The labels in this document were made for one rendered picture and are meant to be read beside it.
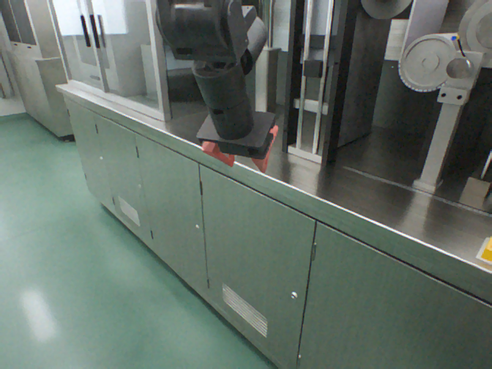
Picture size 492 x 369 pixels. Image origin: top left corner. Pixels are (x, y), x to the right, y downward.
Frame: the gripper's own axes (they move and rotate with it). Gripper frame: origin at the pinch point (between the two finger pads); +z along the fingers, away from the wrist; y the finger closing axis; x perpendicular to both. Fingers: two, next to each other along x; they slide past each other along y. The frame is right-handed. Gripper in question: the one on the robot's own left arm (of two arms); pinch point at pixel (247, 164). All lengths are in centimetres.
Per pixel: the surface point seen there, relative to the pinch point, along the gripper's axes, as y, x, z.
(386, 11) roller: -16, -54, 4
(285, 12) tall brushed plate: 26, -100, 28
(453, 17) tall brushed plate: -34, -77, 18
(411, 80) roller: -25, -43, 15
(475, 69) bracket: -35, -38, 7
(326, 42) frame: -3.8, -42.8, 5.2
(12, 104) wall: 477, -160, 188
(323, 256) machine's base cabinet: -12.6, -2.3, 38.7
